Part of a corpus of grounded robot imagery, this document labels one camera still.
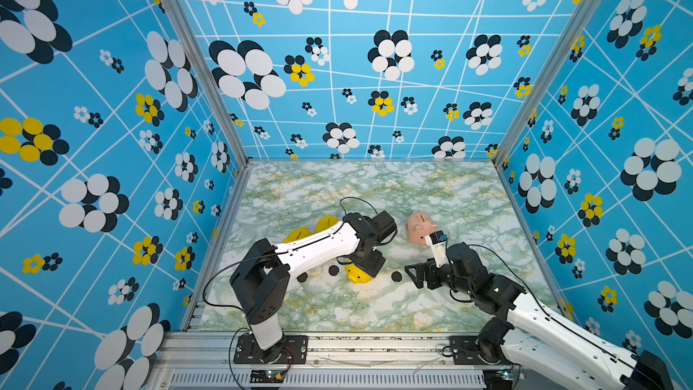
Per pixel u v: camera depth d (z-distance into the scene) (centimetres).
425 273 70
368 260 73
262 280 44
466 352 72
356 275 80
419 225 89
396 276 87
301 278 87
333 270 89
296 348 74
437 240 70
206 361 74
